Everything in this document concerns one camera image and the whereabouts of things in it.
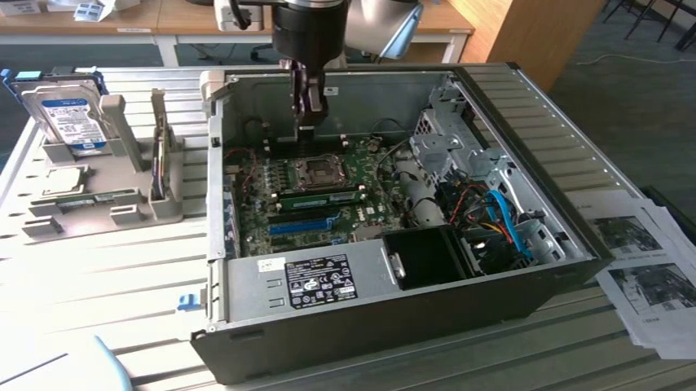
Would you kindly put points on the blue expansion slot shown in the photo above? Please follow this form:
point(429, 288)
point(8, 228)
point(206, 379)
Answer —
point(298, 227)

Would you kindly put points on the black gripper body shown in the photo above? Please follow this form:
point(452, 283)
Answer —
point(309, 30)

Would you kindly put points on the green motherboard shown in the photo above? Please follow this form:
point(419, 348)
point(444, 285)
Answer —
point(375, 199)

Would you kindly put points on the green RAM stick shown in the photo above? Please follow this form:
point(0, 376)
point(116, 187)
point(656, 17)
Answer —
point(318, 199)
point(82, 200)

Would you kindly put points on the hard disk with blue label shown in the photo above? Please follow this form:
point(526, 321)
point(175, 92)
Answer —
point(68, 118)

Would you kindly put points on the black expansion slot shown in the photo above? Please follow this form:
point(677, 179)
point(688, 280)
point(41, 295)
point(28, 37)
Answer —
point(302, 216)

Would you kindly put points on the stack of printed papers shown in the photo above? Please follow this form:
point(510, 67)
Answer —
point(644, 260)

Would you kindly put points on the wooden cabinet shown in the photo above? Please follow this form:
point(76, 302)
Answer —
point(533, 32)

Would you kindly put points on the wooden desk with white frame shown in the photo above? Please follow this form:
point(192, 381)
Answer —
point(163, 20)

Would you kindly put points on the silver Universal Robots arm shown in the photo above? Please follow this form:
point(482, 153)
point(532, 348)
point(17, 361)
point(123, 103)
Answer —
point(378, 24)

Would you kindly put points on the CPU socket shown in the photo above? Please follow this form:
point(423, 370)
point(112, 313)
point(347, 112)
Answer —
point(319, 173)

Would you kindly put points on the white papers on desk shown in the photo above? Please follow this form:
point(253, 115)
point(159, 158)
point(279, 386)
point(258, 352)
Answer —
point(90, 9)

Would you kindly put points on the open black PC case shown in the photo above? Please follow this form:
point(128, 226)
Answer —
point(381, 346)

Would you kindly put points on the blue round chair seat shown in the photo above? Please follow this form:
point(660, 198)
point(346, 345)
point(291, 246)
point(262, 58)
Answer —
point(108, 366)

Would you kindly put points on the grey parts rack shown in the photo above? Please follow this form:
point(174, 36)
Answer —
point(124, 191)

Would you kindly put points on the black chair legs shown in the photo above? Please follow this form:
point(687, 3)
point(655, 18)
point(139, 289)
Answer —
point(652, 16)

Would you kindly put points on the silver CPU chip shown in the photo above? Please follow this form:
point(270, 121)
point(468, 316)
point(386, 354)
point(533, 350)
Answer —
point(65, 181)

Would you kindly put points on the blue disk caddy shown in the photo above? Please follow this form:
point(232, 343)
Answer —
point(32, 81)

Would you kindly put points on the grey power supply unit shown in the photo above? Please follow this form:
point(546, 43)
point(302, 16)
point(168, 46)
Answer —
point(315, 281)

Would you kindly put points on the black office chair base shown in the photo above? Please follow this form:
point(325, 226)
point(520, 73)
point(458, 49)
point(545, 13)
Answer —
point(218, 51)

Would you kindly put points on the silver drive bay cage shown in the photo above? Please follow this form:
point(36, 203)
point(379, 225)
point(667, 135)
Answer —
point(468, 155)

